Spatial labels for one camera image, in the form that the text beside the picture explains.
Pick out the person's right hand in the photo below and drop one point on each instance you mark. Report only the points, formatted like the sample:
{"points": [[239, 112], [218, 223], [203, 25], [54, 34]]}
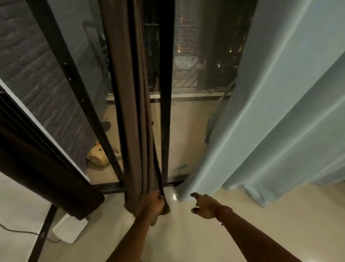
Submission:
{"points": [[209, 207]]}

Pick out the person's left hand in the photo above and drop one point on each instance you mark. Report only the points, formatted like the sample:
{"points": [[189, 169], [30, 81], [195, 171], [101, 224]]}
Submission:
{"points": [[151, 207]]}

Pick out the brown satin curtain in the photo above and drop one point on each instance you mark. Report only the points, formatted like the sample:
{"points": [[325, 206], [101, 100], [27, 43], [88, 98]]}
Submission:
{"points": [[48, 167], [129, 108]]}

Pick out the pale green curtain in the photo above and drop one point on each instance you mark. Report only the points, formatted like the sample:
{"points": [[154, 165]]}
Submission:
{"points": [[269, 108]]}

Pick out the person's right forearm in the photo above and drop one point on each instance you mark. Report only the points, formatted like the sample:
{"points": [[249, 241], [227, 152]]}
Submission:
{"points": [[256, 243]]}

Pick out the person's left forearm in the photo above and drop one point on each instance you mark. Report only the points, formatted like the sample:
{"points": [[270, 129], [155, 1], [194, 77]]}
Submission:
{"points": [[129, 243]]}

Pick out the yellow watering can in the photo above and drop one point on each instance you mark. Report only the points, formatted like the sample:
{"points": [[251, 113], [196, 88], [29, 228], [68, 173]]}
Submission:
{"points": [[97, 158]]}

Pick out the white power adapter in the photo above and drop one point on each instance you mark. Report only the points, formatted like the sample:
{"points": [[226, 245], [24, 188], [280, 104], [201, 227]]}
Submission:
{"points": [[70, 229]]}

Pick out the black shoe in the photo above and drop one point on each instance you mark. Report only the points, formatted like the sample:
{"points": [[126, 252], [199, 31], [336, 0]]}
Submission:
{"points": [[107, 126]]}

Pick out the black stand leg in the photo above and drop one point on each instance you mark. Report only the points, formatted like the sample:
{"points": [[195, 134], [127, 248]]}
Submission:
{"points": [[43, 234]]}

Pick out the black window frame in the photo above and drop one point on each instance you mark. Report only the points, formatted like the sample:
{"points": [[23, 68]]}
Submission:
{"points": [[81, 94]]}

